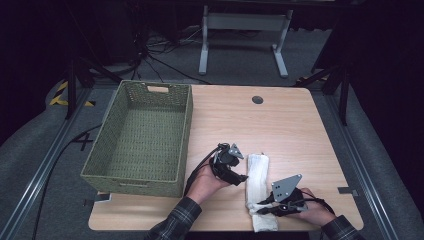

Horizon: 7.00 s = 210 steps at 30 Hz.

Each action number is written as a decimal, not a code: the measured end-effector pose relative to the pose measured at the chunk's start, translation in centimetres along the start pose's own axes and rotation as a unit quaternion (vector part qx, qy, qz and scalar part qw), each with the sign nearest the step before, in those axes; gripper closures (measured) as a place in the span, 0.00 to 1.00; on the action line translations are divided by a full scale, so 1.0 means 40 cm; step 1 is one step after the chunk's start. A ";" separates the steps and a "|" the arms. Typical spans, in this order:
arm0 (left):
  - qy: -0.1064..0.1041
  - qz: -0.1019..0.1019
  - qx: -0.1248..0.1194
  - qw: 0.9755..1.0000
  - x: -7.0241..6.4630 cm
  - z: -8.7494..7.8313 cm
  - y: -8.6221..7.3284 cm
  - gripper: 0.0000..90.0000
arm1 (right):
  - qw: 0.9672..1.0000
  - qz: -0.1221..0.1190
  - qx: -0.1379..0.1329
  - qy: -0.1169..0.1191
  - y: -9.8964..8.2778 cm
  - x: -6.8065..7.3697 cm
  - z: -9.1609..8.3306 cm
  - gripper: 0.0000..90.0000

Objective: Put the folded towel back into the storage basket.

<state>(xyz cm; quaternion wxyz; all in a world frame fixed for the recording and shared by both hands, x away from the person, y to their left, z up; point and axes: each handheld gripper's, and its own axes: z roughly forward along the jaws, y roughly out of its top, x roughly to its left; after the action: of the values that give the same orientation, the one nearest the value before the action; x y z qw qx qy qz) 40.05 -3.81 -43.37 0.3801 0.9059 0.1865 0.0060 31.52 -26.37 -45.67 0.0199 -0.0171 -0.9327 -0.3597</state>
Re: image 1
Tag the white metal desk frame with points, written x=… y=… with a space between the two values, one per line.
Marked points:
x=245 y=21

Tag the grey tape strip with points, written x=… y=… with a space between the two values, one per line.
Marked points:
x=102 y=197
x=347 y=191

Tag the grey metal floor rail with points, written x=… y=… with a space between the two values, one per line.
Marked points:
x=43 y=170
x=373 y=196

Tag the black tripod stand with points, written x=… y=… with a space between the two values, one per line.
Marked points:
x=71 y=90
x=344 y=96

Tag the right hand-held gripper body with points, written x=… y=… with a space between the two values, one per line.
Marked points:
x=288 y=196

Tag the green woven basket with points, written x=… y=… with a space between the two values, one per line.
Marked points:
x=143 y=140

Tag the person's left hand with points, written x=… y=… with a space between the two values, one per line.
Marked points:
x=205 y=183

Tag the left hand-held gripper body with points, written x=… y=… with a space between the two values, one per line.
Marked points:
x=226 y=160

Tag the dark round table grommet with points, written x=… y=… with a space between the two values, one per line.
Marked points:
x=257 y=99

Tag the white cloth with brown print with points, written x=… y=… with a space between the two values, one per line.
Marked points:
x=257 y=180

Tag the person's right hand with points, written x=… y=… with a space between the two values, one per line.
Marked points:
x=316 y=213

